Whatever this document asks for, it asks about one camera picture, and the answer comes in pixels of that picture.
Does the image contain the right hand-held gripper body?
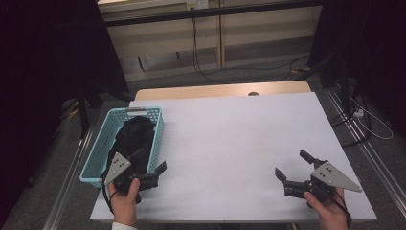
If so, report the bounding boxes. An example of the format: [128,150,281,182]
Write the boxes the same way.
[283,159,363,203]

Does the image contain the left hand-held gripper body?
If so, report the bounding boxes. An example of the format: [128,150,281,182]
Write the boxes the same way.
[103,151,160,205]

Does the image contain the light blue plastic basket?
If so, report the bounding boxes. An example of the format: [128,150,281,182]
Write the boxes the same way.
[79,106,166,190]

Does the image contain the black pants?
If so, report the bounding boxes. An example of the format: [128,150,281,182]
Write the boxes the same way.
[106,115,156,176]

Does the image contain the person's right hand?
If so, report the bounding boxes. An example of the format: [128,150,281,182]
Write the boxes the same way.
[304,188,349,230]

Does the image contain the person's left hand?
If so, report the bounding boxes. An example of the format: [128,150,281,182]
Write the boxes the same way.
[108,178,141,224]

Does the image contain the white table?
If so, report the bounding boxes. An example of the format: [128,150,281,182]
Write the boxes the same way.
[90,91,377,223]

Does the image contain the light wooden shelf unit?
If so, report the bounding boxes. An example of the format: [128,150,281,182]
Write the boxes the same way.
[97,0,324,82]

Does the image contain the black curtain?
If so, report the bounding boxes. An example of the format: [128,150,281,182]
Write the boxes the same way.
[307,0,406,135]
[0,0,130,224]

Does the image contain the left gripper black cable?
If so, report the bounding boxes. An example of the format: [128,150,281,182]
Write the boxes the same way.
[101,171,116,215]

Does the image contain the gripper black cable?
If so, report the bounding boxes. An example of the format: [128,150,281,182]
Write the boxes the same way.
[101,171,116,215]
[331,190,352,229]

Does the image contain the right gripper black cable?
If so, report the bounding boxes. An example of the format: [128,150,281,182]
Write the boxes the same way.
[331,190,352,229]

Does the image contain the metal floor rail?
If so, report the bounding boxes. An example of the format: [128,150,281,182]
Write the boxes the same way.
[325,87,406,209]
[42,127,97,230]

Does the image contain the black floor cable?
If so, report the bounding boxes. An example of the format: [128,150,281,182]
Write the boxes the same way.
[329,92,372,148]

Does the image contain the yellow cable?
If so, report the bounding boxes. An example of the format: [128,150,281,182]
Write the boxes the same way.
[60,100,80,121]

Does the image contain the white floor cable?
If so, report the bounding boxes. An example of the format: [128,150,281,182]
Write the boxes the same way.
[349,95,395,141]

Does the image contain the black hanging cable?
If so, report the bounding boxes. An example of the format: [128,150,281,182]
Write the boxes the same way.
[191,17,310,85]

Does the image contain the white wall socket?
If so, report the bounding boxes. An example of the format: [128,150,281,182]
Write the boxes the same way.
[186,0,210,11]

